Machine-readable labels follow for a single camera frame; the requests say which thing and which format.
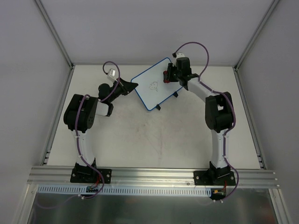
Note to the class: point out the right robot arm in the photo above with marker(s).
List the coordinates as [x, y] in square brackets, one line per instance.
[219, 118]

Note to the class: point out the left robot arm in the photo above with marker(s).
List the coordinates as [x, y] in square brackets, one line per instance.
[79, 118]

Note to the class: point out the right aluminium frame post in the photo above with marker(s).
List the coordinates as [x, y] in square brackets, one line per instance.
[258, 30]

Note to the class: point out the left aluminium frame post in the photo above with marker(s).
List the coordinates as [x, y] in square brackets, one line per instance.
[40, 6]

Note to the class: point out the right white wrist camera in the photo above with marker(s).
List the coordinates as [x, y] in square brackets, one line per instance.
[178, 55]

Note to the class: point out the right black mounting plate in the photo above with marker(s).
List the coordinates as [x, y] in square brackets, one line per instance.
[202, 178]

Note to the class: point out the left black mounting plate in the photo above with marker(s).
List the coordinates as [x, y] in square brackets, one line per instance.
[91, 176]

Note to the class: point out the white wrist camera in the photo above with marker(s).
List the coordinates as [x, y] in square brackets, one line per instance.
[111, 75]
[178, 55]

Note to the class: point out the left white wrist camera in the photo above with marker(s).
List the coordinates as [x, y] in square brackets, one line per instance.
[111, 75]

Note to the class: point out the white slotted cable duct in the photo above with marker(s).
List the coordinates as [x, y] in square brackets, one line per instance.
[125, 190]

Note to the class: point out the blue framed whiteboard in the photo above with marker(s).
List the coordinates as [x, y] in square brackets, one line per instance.
[151, 89]

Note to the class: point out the black mounting plate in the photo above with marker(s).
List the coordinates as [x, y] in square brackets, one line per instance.
[91, 176]
[202, 178]

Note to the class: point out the aluminium frame post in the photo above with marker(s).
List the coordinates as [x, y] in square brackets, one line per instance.
[40, 6]
[258, 30]

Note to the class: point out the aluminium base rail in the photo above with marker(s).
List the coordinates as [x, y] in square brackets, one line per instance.
[152, 177]

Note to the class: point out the red bone-shaped eraser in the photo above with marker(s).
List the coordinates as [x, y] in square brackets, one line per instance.
[165, 75]

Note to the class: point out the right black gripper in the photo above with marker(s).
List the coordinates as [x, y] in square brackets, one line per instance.
[171, 73]

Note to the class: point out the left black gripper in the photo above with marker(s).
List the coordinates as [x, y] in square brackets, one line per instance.
[124, 86]

